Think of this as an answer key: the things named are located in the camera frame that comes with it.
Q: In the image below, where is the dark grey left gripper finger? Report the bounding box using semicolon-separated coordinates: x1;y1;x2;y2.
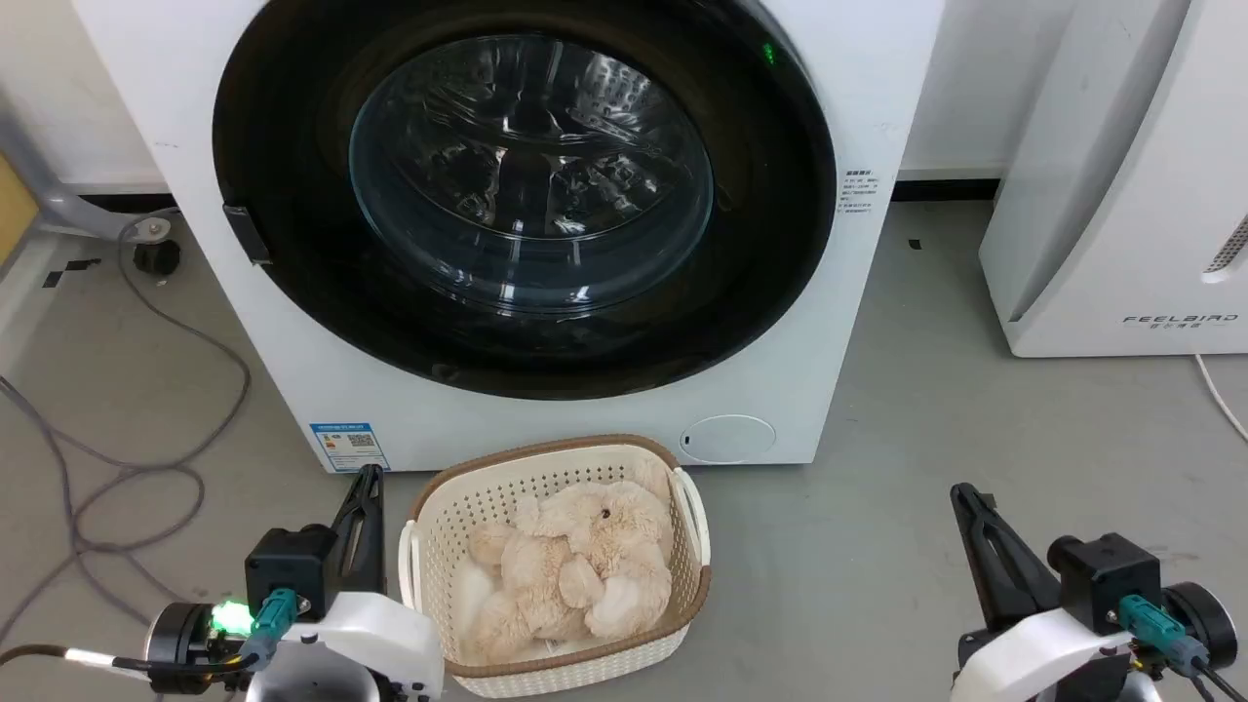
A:
330;466;373;592
355;465;387;594

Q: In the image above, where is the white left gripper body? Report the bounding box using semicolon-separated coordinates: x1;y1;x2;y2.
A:
246;590;446;702

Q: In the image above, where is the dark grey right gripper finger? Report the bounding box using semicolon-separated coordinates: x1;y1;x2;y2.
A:
963;484;1064;617
950;485;1021;633

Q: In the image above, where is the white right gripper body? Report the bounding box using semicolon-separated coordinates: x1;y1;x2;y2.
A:
951;604;1140;702

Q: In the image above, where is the white front-load washing machine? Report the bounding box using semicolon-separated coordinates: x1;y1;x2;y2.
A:
73;0;945;475

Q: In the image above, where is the black round glass washer door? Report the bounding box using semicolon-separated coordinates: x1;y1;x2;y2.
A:
212;0;839;402

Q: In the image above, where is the cream perforated laundry basket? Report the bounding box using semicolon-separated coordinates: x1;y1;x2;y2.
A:
398;435;713;699

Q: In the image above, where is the blue energy label sticker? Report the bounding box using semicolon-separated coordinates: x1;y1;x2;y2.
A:
310;422;391;474

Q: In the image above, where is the beige plush toy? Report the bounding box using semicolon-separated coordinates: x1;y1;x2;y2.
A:
466;458;676;666

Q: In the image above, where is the black caster wheel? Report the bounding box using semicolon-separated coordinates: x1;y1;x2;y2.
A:
133;239;182;277

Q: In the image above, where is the black floor tape strip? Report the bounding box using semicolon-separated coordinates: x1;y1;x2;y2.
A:
42;257;101;290

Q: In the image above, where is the white Feelbird appliance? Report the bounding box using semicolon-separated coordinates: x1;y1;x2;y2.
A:
978;0;1248;359

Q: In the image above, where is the white text label sticker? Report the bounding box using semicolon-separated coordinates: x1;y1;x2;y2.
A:
837;168;884;218

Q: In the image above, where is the grey metal cart leg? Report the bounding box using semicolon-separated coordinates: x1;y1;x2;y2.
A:
0;93;178;242

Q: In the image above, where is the yellow wooden panel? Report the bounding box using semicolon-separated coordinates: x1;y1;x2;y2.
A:
0;154;41;270

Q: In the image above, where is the left arm cable teal plug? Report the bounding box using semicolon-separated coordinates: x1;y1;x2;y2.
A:
0;587;299;676

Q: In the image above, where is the arm cable teal plug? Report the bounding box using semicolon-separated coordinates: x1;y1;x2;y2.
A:
1117;595;1248;702
0;587;299;676

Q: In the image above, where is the right arm cable teal plug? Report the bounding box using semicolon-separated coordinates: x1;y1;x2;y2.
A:
1117;595;1248;702

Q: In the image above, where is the grey floor cable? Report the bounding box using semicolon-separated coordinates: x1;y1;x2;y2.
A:
0;209;254;646

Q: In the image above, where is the thin white cable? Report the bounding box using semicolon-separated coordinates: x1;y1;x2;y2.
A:
1193;353;1248;442

